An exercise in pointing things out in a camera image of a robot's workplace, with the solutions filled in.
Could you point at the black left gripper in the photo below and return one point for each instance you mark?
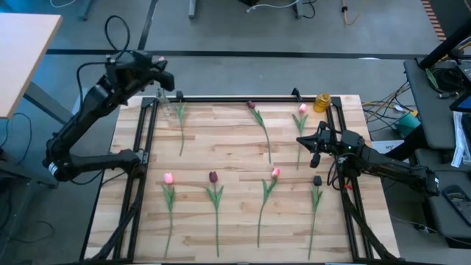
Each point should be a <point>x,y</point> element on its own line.
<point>132,71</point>

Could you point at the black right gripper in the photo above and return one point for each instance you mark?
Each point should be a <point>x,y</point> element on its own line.
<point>329,140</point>

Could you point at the pink artificial tulip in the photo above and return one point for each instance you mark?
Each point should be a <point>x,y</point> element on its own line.
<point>160,58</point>
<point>302,107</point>
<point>275,172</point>
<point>168,178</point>

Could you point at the black artificial tulip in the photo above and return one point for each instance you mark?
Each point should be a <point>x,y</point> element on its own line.
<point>180,110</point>
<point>317,180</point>

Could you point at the dark red artificial tulip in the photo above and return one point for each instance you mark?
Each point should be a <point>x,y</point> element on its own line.
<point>251,105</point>
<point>213,176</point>

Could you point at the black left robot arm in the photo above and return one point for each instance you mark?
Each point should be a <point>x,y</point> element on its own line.
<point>82,121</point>

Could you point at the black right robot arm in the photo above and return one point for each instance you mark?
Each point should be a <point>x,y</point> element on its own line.
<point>390,162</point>

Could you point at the clear glass vase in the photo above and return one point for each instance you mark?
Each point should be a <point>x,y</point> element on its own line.
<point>163,105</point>

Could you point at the yellow glass vase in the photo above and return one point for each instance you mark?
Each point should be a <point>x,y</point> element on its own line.
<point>322,103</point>

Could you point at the black clamp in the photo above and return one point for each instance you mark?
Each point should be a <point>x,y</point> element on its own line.
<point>295,94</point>

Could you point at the white box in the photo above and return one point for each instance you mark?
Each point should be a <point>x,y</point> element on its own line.
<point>386,146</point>

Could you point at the teal cup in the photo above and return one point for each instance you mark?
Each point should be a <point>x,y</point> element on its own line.
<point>406,124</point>

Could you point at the loose green leaf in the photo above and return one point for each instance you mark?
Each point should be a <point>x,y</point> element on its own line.
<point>431,78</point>

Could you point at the light wooden desk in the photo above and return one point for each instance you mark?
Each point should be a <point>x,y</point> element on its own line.
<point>22,55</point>

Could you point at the white papers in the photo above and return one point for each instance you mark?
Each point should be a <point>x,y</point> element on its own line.
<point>460,140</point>

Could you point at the black remote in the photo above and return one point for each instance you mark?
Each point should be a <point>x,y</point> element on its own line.
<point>457,198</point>

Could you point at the tablet with blue screen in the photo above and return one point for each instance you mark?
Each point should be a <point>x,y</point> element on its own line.
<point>463,105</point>

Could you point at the black pole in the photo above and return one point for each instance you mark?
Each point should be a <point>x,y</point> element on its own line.
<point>445,46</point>

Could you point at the black mat with orange edge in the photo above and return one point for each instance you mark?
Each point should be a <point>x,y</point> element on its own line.
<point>452,11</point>

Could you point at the black aluminium table frame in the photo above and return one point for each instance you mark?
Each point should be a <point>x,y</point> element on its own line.
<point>239,99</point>

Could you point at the grey desk frame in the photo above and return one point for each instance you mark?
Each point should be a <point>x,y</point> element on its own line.
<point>86,11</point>

